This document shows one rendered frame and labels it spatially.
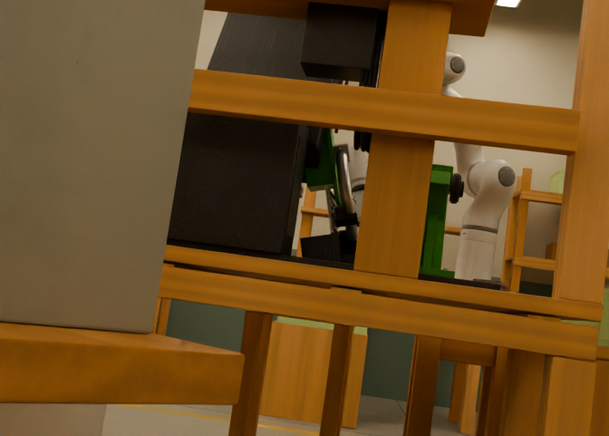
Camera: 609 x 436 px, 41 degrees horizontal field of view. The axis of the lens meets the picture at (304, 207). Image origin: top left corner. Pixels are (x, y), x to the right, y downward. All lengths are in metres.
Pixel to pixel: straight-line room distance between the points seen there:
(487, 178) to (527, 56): 5.63
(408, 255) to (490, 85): 6.40
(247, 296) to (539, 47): 6.75
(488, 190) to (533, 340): 0.98
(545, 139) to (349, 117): 0.41
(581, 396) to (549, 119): 0.58
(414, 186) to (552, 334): 0.42
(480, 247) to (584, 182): 0.93
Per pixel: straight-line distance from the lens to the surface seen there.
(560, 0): 8.52
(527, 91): 8.17
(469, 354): 2.62
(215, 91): 1.83
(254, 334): 2.58
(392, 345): 7.73
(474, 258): 2.70
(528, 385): 2.40
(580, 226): 1.82
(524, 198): 7.32
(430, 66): 1.85
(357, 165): 2.54
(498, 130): 1.77
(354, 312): 1.77
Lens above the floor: 0.81
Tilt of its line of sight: 6 degrees up
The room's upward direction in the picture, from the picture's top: 8 degrees clockwise
